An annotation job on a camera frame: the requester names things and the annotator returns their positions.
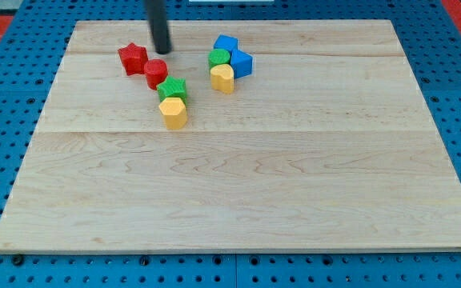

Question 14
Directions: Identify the blue cube block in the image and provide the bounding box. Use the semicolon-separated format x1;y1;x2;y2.
213;34;239;54

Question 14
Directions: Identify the green cylinder block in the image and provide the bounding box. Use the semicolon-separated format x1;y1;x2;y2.
207;48;231;70

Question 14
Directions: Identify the light wooden board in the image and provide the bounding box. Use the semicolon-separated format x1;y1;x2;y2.
0;20;461;254

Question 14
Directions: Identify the blue angular block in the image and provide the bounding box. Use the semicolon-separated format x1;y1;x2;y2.
230;49;253;78

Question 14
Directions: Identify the green star block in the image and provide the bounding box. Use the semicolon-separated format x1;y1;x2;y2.
156;76;187;103

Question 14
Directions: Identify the yellow hexagon block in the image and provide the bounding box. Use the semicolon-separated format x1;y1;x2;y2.
158;98;187;130

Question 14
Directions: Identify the red star block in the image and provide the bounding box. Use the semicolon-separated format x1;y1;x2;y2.
118;42;148;76

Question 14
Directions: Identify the yellow heart block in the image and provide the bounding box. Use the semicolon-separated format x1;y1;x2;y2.
210;64;235;94

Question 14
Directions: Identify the red cylinder block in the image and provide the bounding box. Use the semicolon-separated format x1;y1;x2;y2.
144;59;168;90

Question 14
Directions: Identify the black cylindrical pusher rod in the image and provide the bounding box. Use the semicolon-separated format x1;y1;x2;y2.
144;0;172;54

